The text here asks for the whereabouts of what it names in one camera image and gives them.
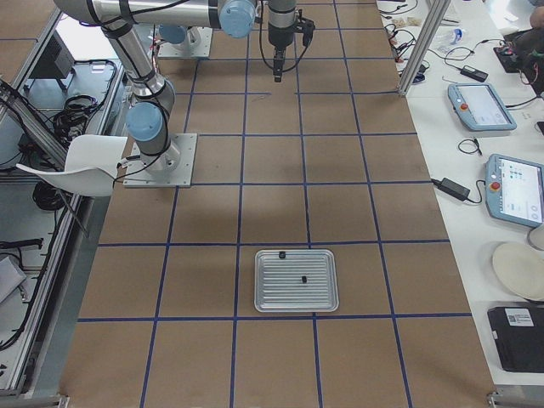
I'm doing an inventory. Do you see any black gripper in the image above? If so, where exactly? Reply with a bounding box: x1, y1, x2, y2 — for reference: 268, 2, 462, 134
268, 23, 315, 82

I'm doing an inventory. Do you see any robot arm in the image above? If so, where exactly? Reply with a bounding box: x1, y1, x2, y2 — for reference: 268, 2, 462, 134
55, 1, 256, 173
162, 1, 315, 82

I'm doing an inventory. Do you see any silver ribbed metal tray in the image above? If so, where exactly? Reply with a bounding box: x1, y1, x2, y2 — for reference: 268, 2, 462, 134
254, 249, 339, 313

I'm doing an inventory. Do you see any far teach pendant tablet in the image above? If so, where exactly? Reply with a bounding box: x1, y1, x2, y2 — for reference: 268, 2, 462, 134
447, 82, 517, 132

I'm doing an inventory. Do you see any teach pendant tablet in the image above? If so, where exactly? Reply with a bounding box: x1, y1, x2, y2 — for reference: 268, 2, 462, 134
485, 154, 543, 228
447, 82, 517, 132

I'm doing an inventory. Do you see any black power adapter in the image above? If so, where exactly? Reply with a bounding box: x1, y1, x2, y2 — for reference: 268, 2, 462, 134
431, 178, 470, 201

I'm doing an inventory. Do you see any white plastic chair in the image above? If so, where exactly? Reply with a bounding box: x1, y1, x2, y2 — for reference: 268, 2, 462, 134
16, 134, 128, 197

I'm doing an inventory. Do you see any near teach pendant tablet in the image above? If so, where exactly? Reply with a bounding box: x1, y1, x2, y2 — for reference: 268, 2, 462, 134
485, 154, 543, 228

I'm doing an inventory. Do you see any beige round plate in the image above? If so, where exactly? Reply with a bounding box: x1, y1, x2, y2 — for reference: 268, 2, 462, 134
492, 242, 543, 302

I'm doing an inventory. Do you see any black laptop with label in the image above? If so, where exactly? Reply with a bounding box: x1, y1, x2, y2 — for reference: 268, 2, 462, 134
487, 307, 543, 373

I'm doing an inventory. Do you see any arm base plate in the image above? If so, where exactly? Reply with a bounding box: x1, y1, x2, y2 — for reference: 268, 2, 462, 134
122, 133, 198, 188
157, 25, 213, 60

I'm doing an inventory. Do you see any aluminium frame post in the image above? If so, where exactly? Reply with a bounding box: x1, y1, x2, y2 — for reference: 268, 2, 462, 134
398, 0, 451, 96

